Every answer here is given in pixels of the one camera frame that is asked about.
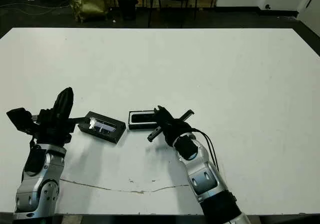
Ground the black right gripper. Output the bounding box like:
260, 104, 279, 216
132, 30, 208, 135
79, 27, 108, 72
147, 106, 195, 145

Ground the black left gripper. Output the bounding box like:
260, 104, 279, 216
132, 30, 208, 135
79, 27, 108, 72
31, 87, 90, 148

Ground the slim black camera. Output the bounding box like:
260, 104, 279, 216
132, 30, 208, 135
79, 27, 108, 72
131, 113, 159, 123

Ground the glossy black box lid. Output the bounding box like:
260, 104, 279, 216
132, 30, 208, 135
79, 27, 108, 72
77, 111, 127, 145

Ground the black box with white insert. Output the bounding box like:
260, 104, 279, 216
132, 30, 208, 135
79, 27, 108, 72
127, 110, 167, 131

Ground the yellow-green sack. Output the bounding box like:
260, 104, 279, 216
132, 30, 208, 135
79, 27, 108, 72
68, 0, 111, 23

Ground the black trash bin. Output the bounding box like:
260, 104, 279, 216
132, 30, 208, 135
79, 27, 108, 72
117, 0, 140, 20

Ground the white door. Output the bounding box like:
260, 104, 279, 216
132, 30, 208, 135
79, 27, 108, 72
298, 0, 320, 29

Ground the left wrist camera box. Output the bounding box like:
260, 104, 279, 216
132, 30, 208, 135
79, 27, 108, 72
6, 107, 34, 135

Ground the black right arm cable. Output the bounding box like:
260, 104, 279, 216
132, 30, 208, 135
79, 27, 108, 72
187, 127, 221, 173

